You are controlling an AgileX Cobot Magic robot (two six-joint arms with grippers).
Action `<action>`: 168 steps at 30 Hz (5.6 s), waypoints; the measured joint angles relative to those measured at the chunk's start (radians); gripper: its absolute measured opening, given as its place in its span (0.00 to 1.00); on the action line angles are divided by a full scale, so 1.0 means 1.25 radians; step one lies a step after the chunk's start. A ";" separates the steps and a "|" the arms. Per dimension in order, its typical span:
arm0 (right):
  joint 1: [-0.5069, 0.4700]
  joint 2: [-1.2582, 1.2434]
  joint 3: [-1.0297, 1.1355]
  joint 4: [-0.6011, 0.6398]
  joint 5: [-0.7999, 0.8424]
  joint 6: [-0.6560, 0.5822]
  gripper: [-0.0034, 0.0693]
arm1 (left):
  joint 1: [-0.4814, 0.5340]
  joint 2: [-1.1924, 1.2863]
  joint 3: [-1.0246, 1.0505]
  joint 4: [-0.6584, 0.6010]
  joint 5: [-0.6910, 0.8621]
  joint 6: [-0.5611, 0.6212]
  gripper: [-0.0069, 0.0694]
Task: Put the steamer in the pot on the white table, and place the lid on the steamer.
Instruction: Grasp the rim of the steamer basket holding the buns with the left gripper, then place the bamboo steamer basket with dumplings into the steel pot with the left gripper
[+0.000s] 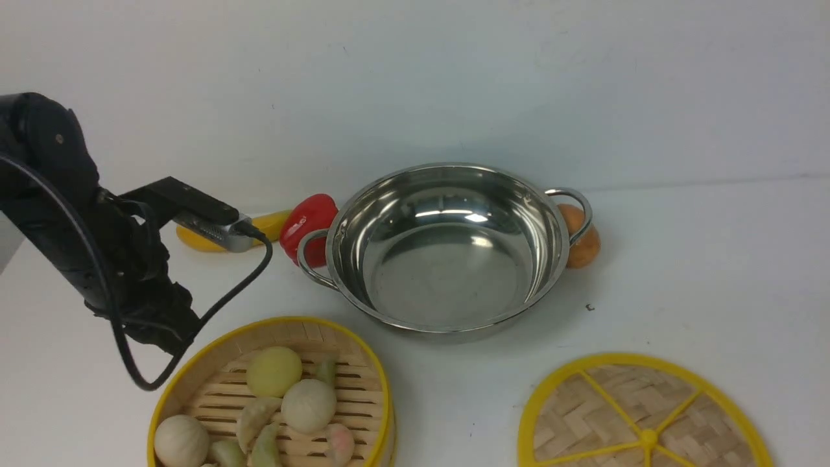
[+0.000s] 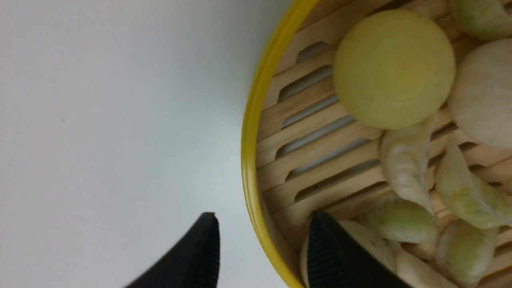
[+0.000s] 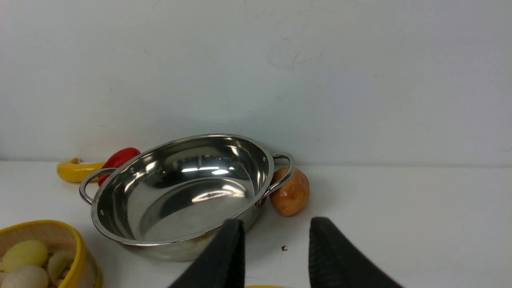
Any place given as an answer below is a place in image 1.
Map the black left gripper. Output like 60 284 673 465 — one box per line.
86 192 199 355

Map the yellow bamboo steamer basket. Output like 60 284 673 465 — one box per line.
147 317 397 466

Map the yellow woven steamer lid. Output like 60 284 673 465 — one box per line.
516 353 775 466

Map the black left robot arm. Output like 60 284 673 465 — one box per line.
1 93 199 355

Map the stainless steel pot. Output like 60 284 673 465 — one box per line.
296 163 593 339

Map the yellow toy banana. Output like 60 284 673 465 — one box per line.
175 210 291 252

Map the white toy bun left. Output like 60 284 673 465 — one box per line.
153 414 210 466

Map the white toy bun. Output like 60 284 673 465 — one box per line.
153 414 210 466
281 379 337 435

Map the yellow toy bun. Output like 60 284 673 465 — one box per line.
246 346 303 397

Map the pale green toy dumpling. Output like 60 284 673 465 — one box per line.
236 397 282 454

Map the green toy dumpling bottom-left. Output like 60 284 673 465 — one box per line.
204 438 247 467

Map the red toy bell pepper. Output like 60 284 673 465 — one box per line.
279 194 338 269

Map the green toy dumpling upper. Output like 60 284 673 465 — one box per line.
314 355 338 389

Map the white toy bun centre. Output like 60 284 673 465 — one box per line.
281 379 337 435

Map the green toy dumpling lower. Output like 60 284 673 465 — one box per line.
249 423 282 467

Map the pink white toy dumpling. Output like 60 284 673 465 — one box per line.
324 424 355 466

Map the orange toy potato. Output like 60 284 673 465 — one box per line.
558 204 601 269

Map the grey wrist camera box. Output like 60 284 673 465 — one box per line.
121 176 255 254

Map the black camera cable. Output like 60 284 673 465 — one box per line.
0 152 274 392

